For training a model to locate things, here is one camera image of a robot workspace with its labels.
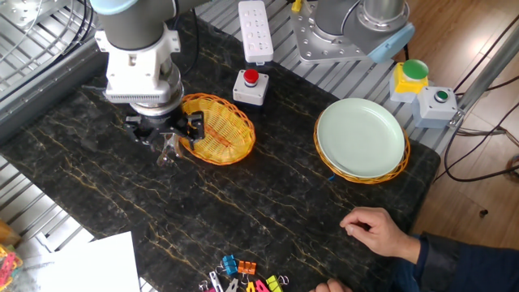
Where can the orange wicker plate basket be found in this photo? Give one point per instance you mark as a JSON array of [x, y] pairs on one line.
[[367, 180]]

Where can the magenta binder clip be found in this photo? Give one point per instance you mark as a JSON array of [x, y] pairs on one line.
[[204, 287]]

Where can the grey box small green button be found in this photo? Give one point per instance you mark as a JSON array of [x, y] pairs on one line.
[[434, 109]]

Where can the grey box red button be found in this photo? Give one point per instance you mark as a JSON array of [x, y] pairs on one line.
[[251, 91]]

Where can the white paper sheet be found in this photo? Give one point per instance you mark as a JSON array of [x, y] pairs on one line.
[[89, 267]]

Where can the person's left hand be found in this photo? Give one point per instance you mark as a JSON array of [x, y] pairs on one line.
[[330, 287]]

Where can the yellow box green button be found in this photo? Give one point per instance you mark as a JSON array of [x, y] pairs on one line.
[[407, 83]]

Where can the aluminium frame post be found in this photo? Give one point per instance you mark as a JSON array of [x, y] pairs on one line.
[[482, 77]]

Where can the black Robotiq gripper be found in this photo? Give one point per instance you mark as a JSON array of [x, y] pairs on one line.
[[160, 125]]

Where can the multicoloured clips bag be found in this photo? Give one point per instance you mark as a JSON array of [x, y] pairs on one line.
[[8, 267]]

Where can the yellow-green binder clip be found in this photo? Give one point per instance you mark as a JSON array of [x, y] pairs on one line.
[[273, 284]]

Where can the dark blue sleeved right forearm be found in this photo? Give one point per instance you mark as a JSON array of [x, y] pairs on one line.
[[466, 267]]

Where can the yellow orange wicker basket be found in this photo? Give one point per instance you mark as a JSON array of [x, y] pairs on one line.
[[227, 130]]

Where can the pink clothespin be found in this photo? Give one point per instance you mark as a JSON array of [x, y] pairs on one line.
[[261, 287]]

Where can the blue binder clip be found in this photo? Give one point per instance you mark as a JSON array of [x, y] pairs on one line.
[[230, 264]]

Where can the yellow clothespin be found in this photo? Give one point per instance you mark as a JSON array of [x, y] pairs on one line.
[[251, 287]]

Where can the pale green plate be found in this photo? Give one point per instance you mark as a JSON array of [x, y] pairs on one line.
[[359, 138]]

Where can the grey clothespin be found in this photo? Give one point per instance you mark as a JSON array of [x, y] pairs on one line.
[[232, 286]]

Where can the white power strip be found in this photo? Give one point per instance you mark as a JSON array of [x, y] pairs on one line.
[[255, 32]]

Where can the silver robot mounting plate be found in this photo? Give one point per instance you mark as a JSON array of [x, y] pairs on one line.
[[308, 40]]

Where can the person's right hand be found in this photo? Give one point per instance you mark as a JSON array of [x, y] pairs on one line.
[[377, 231]]

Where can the orange binder clip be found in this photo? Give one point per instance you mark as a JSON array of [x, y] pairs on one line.
[[246, 267]]

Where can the long grey metal rail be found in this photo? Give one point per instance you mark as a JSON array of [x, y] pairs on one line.
[[48, 89]]

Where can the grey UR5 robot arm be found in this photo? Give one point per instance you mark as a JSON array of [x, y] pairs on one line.
[[134, 24]]

